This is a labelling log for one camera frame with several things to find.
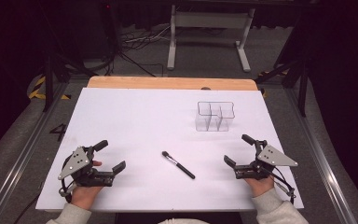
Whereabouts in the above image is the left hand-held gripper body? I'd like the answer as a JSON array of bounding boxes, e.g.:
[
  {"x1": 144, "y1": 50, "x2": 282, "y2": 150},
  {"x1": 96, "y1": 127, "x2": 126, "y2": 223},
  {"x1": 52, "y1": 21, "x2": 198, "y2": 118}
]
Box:
[{"x1": 58, "y1": 146, "x2": 115, "y2": 197}]

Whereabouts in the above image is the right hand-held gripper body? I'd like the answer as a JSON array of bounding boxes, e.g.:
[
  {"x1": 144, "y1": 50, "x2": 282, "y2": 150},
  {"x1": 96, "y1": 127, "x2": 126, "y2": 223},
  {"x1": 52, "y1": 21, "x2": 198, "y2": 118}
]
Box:
[{"x1": 234, "y1": 139, "x2": 299, "y2": 181}]

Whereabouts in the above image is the clear acrylic organizer box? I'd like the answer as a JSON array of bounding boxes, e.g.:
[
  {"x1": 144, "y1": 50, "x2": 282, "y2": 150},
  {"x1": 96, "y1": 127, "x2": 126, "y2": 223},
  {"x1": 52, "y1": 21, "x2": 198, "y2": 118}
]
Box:
[{"x1": 194, "y1": 101, "x2": 236, "y2": 133}]

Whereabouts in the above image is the black makeup brush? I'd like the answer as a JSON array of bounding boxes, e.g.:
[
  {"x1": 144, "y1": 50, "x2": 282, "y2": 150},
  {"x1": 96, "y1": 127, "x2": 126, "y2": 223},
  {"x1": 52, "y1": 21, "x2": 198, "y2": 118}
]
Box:
[{"x1": 161, "y1": 150, "x2": 197, "y2": 180}]

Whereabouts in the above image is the person's right hand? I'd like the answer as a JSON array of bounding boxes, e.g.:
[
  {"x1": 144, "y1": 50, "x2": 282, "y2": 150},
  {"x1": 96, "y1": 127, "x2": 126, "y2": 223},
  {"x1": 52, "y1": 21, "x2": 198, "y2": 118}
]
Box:
[{"x1": 244, "y1": 175, "x2": 276, "y2": 198}]

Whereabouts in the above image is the person's left hand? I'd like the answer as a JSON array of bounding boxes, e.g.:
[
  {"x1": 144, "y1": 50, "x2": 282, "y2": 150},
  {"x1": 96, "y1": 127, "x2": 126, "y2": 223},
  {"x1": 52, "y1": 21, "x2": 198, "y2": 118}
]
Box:
[{"x1": 70, "y1": 160, "x2": 104, "y2": 212}]

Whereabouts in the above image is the white table sheet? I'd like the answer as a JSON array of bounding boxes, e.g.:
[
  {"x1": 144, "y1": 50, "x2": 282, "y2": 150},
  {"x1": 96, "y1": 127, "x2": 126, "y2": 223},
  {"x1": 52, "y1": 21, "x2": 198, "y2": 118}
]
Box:
[{"x1": 35, "y1": 87, "x2": 305, "y2": 213}]

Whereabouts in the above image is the yellow black floor tape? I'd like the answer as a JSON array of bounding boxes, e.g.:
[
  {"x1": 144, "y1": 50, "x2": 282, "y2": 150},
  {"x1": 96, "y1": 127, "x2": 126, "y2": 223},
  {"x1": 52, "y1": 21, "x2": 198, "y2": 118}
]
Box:
[
  {"x1": 256, "y1": 68, "x2": 289, "y2": 98},
  {"x1": 27, "y1": 75, "x2": 72, "y2": 101}
]

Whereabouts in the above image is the black tripod stand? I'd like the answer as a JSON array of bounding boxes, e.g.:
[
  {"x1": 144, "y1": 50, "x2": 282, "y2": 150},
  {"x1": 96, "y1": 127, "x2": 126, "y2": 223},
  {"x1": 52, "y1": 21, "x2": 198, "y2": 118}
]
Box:
[
  {"x1": 254, "y1": 46, "x2": 310, "y2": 119},
  {"x1": 41, "y1": 50, "x2": 99, "y2": 113}
]

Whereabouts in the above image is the wooden table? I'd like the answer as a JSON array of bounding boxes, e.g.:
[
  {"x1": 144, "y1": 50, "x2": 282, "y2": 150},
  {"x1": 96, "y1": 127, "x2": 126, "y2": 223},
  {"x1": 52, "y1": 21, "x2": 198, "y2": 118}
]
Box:
[{"x1": 87, "y1": 76, "x2": 259, "y2": 91}]

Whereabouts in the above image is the black equipment tower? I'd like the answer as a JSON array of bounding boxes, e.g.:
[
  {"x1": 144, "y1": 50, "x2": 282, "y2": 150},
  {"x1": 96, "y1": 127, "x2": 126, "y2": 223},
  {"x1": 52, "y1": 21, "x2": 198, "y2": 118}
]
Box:
[{"x1": 100, "y1": 1, "x2": 120, "y2": 59}]

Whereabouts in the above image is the white metal stand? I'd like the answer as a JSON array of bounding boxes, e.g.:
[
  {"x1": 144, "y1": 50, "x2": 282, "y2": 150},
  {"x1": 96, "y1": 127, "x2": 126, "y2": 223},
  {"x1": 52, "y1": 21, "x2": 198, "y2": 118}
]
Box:
[{"x1": 166, "y1": 4, "x2": 256, "y2": 74}]

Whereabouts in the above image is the left hand-held gripper cable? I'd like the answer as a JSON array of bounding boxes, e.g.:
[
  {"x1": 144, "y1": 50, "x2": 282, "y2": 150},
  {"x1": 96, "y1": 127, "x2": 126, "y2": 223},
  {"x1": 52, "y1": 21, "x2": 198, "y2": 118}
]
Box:
[{"x1": 13, "y1": 178, "x2": 77, "y2": 224}]

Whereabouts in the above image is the hand-held gripper cable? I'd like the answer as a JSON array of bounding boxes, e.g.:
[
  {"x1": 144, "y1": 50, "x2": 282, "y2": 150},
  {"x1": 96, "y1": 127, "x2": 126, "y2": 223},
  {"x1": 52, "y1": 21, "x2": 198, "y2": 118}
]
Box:
[
  {"x1": 13, "y1": 178, "x2": 77, "y2": 224},
  {"x1": 269, "y1": 166, "x2": 296, "y2": 205}
]

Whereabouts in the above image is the right hand-held gripper cable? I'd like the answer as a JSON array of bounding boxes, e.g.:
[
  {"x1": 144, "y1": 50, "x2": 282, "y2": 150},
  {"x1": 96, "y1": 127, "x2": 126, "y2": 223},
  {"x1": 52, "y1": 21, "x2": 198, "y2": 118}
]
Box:
[{"x1": 269, "y1": 166, "x2": 296, "y2": 205}]

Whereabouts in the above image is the metal floor rail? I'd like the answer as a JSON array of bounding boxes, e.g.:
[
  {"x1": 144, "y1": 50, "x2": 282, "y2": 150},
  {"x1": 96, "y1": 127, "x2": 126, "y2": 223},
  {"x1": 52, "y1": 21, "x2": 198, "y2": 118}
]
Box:
[
  {"x1": 282, "y1": 87, "x2": 358, "y2": 224},
  {"x1": 0, "y1": 81, "x2": 70, "y2": 224}
]

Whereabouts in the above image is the bundle of floor cables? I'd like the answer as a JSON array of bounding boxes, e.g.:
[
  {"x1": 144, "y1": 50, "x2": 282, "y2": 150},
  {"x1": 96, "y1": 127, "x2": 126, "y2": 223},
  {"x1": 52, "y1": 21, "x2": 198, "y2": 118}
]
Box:
[{"x1": 117, "y1": 24, "x2": 172, "y2": 77}]

